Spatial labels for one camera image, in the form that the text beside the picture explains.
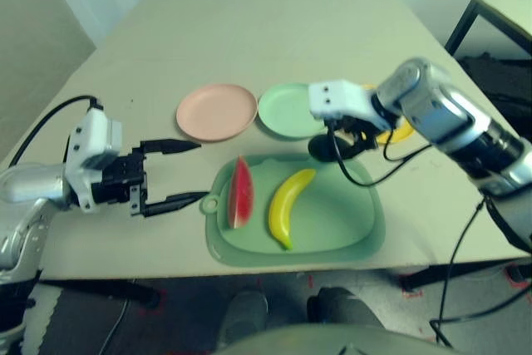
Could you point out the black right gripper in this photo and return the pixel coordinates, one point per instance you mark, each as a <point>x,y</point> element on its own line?
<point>363,132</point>

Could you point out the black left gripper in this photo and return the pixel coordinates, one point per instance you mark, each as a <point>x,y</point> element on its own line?
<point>120,180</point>

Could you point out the dark green avocado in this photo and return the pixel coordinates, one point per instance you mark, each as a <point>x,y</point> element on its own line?
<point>322,149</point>

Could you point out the red watermelon slice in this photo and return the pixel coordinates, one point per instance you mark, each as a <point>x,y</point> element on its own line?
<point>242,193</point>

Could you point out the yellow toy banana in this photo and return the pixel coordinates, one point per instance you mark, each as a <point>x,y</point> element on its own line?
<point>282,209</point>

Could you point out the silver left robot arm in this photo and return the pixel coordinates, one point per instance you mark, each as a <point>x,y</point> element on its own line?
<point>33,184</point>

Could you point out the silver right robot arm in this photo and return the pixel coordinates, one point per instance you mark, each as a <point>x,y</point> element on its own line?
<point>432,105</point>

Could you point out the yellow round plate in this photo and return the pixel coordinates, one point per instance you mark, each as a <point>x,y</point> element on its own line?
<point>401,134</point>

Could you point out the mint green round plate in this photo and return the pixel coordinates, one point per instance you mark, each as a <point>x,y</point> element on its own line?
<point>282,109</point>

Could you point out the green silicone tray mat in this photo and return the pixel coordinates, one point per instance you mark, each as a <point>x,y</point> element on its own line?
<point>324,213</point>

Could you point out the pink round plate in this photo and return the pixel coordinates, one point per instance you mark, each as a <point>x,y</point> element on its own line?
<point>216,111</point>

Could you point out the black table foot bar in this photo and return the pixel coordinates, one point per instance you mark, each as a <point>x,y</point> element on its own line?
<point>104,288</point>
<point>449,274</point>

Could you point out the grey left robot foot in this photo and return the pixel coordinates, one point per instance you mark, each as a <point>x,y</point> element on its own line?
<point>243,315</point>

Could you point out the grey robot foot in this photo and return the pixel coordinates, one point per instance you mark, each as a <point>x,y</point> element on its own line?
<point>341,305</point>
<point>243,315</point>

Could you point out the black fabric bundle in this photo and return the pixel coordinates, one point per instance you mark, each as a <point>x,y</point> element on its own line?
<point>498,76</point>

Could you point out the grey right robot foot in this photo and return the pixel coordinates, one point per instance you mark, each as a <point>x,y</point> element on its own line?
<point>341,305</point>

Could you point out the grey jagged foam floor mat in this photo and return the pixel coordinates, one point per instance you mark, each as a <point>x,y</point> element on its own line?
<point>41,317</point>

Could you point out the black-framed side table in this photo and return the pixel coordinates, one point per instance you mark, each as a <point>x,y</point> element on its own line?
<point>498,6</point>

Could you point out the grey robot torso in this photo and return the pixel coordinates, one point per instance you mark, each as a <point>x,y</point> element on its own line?
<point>332,344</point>

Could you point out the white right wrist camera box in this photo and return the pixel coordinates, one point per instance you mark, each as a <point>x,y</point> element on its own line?
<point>336,95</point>

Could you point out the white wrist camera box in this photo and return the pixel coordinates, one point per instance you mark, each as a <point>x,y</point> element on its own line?
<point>336,95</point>
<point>95,134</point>

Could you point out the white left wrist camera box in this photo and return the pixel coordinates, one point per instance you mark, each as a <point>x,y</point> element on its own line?
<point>95,134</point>

